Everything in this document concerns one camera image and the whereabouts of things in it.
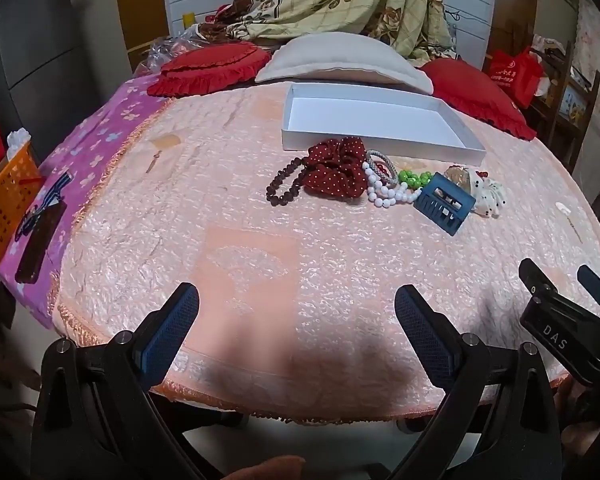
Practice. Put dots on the person's right hand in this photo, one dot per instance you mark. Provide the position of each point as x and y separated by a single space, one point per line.
577 420

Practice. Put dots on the brown wooden door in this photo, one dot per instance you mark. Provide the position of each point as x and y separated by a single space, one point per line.
140 10

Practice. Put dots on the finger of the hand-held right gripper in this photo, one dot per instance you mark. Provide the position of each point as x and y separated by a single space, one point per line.
535 277
597 285

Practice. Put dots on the blue hair claw clip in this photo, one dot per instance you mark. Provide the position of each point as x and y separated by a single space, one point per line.
430 200

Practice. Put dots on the red ruffled heart cushion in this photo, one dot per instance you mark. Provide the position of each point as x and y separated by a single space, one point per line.
205 62

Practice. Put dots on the white dotted scrunchie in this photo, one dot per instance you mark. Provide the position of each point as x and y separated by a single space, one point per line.
487 195

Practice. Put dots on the clear plastic bag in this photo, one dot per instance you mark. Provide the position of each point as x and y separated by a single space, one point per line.
162 52

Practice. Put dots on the person's left hand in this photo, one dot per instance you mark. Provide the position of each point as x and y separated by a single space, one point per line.
265 469

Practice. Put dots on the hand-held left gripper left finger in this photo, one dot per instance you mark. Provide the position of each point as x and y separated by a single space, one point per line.
172 325

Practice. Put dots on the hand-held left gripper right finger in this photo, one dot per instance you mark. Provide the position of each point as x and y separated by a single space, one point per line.
422 330

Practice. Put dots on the dark red dotted scrunchie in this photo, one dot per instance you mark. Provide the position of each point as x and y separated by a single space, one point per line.
335 175

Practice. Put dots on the white shallow cardboard box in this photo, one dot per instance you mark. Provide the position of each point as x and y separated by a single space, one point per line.
370 115

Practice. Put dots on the grey cabinet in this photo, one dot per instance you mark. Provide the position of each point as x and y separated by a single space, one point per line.
40 35

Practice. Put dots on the dark brown case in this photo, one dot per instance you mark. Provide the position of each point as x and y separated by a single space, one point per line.
40 245

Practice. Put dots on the white pillow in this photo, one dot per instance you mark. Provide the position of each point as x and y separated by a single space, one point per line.
340 57

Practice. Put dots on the purple flower blanket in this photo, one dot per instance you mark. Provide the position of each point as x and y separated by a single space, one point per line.
100 130

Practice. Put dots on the peach textured bed cover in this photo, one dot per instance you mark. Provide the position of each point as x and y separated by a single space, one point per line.
230 260

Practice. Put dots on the white crumpled tissue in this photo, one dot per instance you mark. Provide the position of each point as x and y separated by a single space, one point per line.
19 142

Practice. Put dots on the wooden shelf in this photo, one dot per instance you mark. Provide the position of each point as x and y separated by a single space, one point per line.
562 125

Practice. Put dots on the red shopping bag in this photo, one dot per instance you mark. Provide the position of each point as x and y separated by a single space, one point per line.
510 75

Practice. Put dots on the small yellow box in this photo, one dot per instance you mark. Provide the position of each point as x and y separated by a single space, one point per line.
189 20

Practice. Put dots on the orange plastic basket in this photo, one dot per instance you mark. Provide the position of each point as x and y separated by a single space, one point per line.
5 210

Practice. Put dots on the large red ruffled cushion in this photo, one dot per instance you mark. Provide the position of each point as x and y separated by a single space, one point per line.
475 87

